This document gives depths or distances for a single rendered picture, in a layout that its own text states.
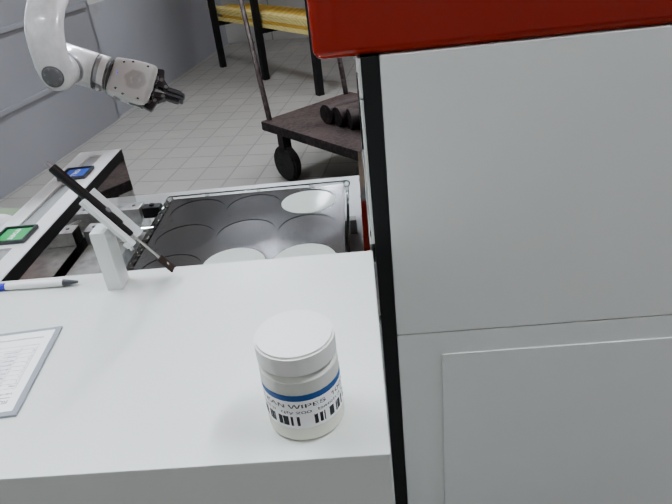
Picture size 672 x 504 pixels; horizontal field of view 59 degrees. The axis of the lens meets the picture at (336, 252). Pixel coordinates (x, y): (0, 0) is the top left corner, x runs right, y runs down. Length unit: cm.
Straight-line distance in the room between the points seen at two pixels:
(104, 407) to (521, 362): 59
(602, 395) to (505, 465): 20
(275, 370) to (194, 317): 25
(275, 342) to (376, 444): 13
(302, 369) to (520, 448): 64
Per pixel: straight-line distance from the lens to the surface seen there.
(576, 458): 113
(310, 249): 97
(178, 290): 80
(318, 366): 50
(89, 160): 140
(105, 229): 81
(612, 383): 103
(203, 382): 64
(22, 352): 78
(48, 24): 148
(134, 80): 153
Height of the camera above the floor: 137
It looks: 30 degrees down
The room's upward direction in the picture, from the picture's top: 7 degrees counter-clockwise
